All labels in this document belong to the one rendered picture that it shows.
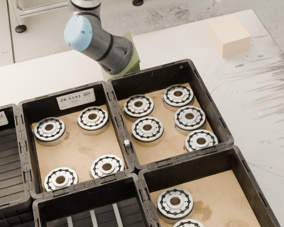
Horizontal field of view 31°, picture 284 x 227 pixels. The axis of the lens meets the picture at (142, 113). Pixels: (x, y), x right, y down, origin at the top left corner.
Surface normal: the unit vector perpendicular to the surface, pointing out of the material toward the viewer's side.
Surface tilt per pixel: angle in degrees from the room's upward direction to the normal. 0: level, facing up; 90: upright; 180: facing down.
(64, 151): 0
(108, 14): 0
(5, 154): 0
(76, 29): 42
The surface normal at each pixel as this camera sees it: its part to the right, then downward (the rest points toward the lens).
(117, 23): -0.09, -0.68
